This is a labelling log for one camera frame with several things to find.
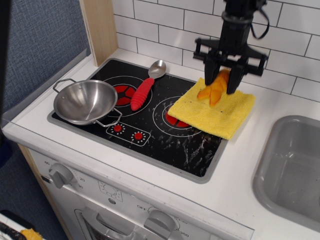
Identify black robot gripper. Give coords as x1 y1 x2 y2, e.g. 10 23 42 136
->
193 18 268 95

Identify orange plush fish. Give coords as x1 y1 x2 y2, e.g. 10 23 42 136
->
197 69 231 107

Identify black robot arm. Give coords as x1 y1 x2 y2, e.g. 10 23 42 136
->
193 0 270 95

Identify yellow cloth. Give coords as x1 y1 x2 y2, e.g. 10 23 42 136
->
168 78 256 140

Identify black toy stovetop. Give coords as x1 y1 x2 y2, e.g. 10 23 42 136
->
48 58 227 184

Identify grey sink basin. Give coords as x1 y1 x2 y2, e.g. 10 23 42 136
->
253 115 320 232

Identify stainless steel pot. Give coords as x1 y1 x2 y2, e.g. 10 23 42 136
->
52 78 123 128

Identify grey right oven knob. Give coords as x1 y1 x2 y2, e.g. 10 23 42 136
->
143 210 176 240

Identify grey oven knob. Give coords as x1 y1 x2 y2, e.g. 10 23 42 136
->
48 163 74 189
143 210 176 240

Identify white toy oven front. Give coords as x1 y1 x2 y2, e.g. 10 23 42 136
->
23 148 254 240

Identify grey left oven knob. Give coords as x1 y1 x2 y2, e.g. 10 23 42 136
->
48 163 74 189

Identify yellow plush toy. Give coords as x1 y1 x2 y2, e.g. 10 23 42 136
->
20 228 43 240

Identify red handled metal spoon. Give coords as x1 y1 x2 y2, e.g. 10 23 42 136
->
130 60 167 111

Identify black cable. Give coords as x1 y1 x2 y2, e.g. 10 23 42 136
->
250 6 270 40

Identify wooden post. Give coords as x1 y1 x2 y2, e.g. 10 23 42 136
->
79 0 119 67

